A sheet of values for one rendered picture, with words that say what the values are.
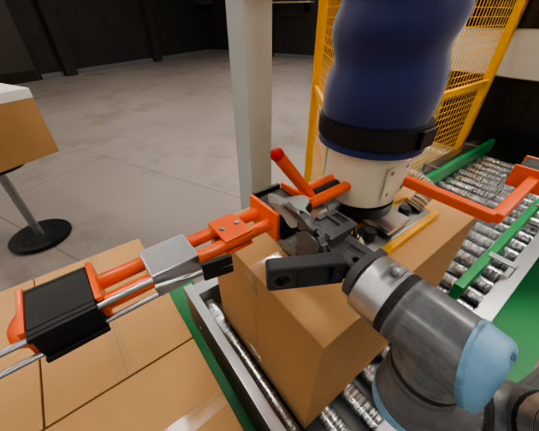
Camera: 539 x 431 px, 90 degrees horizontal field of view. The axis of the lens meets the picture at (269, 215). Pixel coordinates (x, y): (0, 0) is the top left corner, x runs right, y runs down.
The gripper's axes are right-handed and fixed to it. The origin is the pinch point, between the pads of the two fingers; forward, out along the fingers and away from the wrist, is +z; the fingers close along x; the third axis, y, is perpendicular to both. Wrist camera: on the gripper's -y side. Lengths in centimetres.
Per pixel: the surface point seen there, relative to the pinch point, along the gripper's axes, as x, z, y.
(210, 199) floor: -110, 166, 56
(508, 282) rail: -49, -34, 83
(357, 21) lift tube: 28.8, 0.5, 17.2
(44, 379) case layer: -53, 32, -56
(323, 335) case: -12.4, -18.6, -2.8
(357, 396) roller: -52, -24, 11
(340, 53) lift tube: 24.2, 3.9, 18.2
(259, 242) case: -12.7, 6.3, 1.8
